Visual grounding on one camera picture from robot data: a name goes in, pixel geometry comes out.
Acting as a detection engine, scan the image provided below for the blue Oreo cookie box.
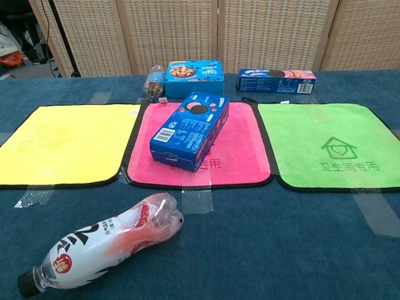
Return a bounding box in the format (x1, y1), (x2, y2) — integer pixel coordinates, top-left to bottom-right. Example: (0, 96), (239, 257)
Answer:
(149, 92), (231, 173)

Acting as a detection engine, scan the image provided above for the blue chocolate chip cookie box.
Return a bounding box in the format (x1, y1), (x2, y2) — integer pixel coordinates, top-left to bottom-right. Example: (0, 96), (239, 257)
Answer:
(164, 59), (226, 99)

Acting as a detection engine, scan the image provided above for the long blue pink Oreo box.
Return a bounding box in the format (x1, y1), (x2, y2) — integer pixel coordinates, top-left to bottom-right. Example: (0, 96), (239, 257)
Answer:
(236, 68), (317, 95)

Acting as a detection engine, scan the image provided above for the pink cloth mat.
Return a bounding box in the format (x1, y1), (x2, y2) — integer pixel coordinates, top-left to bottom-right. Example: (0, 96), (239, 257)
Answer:
(126, 97), (276, 189)

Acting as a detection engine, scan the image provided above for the clear tape strip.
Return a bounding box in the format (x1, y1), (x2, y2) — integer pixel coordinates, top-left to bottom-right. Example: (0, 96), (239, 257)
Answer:
(181, 177), (215, 215)
(14, 184), (56, 209)
(352, 187), (400, 237)
(89, 92), (112, 106)
(116, 170), (132, 186)
(295, 93), (320, 106)

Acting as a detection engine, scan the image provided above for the clear jar of biscuit sticks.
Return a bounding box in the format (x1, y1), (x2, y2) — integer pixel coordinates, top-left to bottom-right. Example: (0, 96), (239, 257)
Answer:
(142, 64), (166, 100)

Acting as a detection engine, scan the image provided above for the green cloth mat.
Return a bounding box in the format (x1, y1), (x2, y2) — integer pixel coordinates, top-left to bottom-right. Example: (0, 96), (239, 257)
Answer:
(256, 101), (400, 193)

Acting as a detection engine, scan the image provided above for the wicker folding screen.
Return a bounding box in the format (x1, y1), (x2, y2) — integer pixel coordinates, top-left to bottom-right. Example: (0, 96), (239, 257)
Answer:
(27, 0), (400, 78)

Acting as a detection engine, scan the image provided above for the yellow cloth mat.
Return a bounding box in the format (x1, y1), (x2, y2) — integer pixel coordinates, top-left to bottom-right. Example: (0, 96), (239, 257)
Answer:
(0, 104), (141, 190)

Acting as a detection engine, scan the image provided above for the clear plastic drink bottle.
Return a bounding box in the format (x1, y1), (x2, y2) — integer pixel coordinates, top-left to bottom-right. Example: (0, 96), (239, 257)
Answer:
(17, 192), (185, 299)

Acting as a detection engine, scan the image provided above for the black tripod stand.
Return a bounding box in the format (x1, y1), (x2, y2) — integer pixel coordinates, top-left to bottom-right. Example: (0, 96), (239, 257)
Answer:
(46, 0), (82, 78)

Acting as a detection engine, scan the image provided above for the orange plastic bag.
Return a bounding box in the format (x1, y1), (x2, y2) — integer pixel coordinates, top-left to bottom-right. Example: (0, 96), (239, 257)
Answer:
(0, 51), (24, 67)

